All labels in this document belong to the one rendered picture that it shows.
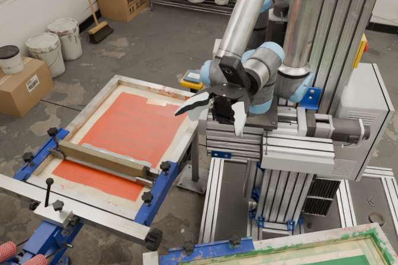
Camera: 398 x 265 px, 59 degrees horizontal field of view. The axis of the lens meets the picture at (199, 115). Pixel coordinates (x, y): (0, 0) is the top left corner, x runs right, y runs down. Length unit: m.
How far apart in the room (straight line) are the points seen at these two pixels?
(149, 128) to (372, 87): 1.03
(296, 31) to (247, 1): 0.19
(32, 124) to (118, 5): 1.97
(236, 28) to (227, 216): 1.51
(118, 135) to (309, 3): 1.08
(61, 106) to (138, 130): 1.90
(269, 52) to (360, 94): 0.80
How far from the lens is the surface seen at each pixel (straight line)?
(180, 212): 2.57
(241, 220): 2.31
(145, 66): 3.88
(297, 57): 1.18
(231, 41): 1.02
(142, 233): 1.31
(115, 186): 1.55
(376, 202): 2.63
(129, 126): 1.78
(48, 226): 1.41
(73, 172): 1.65
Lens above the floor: 2.18
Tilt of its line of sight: 43 degrees down
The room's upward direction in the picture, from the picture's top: straight up
